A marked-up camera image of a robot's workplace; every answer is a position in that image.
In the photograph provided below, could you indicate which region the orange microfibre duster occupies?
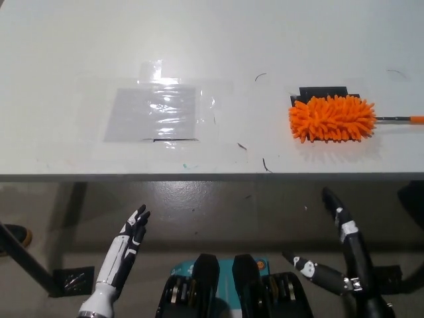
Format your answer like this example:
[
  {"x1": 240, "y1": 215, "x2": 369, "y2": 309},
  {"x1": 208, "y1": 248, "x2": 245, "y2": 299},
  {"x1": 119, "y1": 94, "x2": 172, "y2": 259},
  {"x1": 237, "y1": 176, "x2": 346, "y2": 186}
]
[{"x1": 288, "y1": 95, "x2": 424, "y2": 144}]

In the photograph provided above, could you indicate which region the black shoe tan sole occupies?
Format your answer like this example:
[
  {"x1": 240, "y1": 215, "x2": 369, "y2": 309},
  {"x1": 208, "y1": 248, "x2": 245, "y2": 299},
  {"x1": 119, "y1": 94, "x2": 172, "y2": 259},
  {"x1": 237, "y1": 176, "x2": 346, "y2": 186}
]
[{"x1": 0, "y1": 223, "x2": 33, "y2": 256}]

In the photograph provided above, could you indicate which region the black rounded object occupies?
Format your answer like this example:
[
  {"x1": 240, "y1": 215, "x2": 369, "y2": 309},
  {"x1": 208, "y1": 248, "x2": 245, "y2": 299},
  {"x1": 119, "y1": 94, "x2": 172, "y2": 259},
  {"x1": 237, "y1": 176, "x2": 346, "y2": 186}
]
[{"x1": 397, "y1": 181, "x2": 424, "y2": 229}]

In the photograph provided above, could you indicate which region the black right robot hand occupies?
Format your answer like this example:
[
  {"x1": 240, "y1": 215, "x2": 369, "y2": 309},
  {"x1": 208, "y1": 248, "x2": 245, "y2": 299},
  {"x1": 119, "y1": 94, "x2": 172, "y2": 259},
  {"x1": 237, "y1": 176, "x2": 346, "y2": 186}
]
[{"x1": 282, "y1": 187, "x2": 376, "y2": 296}]

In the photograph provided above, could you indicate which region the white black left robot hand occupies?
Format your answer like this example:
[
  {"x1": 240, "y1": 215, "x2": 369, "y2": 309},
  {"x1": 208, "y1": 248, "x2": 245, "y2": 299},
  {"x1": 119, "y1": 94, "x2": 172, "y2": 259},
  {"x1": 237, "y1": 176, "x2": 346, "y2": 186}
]
[{"x1": 95, "y1": 204, "x2": 152, "y2": 294}]

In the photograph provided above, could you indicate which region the clear taped plastic sheet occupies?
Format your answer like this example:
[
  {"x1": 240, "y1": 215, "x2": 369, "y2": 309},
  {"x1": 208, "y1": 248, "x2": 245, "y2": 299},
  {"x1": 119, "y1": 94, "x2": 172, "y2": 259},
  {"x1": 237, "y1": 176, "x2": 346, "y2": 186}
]
[{"x1": 103, "y1": 86, "x2": 200, "y2": 144}]

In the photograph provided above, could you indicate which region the black floor tape patch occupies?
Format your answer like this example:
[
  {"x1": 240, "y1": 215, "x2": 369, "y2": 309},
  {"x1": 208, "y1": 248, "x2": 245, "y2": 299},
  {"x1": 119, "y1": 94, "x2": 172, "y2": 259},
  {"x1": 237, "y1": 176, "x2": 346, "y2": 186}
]
[
  {"x1": 52, "y1": 266, "x2": 95, "y2": 297},
  {"x1": 369, "y1": 264, "x2": 404, "y2": 295}
]

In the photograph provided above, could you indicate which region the black teal robot torso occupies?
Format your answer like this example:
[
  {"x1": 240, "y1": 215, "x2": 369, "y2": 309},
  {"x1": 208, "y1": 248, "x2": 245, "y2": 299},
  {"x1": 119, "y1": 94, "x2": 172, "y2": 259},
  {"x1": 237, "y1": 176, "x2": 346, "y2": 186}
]
[{"x1": 155, "y1": 253, "x2": 314, "y2": 318}]

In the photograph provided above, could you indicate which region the black diagonal bar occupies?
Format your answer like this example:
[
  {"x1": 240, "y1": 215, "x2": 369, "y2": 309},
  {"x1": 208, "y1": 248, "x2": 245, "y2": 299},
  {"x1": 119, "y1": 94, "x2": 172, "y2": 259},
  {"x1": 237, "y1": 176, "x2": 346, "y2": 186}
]
[{"x1": 0, "y1": 221, "x2": 64, "y2": 296}]

